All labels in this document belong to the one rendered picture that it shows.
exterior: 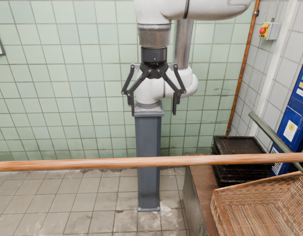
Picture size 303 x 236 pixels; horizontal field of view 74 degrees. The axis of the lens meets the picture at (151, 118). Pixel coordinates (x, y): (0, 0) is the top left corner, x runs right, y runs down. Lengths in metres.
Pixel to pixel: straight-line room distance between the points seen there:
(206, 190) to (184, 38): 0.93
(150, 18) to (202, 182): 1.14
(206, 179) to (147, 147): 0.46
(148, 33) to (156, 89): 0.73
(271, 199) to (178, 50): 1.01
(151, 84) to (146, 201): 1.06
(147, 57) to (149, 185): 1.30
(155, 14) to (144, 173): 1.29
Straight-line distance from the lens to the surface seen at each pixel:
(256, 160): 0.72
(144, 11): 0.54
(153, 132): 1.38
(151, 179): 1.68
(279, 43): 1.56
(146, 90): 1.24
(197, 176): 1.48
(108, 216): 1.99
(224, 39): 1.84
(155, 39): 0.55
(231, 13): 0.58
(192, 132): 2.12
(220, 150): 1.35
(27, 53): 1.98
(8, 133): 2.46
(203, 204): 1.34
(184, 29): 1.14
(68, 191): 2.26
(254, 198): 1.38
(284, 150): 0.87
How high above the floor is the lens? 1.62
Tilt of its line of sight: 30 degrees down
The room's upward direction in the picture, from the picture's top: straight up
